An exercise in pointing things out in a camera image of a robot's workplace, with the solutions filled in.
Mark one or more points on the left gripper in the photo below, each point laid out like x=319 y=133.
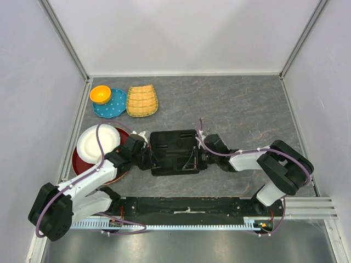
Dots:
x=152 y=160

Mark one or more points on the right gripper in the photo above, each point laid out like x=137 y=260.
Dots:
x=191 y=164

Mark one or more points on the black zip tool case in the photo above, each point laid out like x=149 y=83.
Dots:
x=173 y=149

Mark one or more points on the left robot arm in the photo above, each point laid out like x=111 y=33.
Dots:
x=57 y=207

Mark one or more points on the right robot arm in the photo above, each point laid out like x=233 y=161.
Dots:
x=287 y=170

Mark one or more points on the woven bamboo basket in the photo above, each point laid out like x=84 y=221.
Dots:
x=142 y=101

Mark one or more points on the white paper plate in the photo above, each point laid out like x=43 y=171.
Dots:
x=87 y=145

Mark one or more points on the blue dotted plate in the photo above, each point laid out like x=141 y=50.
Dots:
x=114 y=107

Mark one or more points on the red round tray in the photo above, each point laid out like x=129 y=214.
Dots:
x=79 y=166

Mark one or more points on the orange bowl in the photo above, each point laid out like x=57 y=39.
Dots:
x=100 y=94

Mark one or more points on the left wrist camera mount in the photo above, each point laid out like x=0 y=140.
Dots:
x=144 y=134

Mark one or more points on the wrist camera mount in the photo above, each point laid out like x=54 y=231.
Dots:
x=144 y=134
x=205 y=133

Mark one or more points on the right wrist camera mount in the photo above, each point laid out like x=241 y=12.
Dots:
x=205 y=133

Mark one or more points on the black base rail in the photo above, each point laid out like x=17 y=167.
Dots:
x=191 y=211

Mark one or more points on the white cable duct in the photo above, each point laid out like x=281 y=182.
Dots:
x=103 y=223

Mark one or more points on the left aluminium frame post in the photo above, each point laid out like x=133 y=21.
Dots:
x=54 y=20

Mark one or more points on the aluminium frame post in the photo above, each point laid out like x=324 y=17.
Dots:
x=54 y=20
x=318 y=10

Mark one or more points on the right aluminium frame post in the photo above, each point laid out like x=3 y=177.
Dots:
x=318 y=10

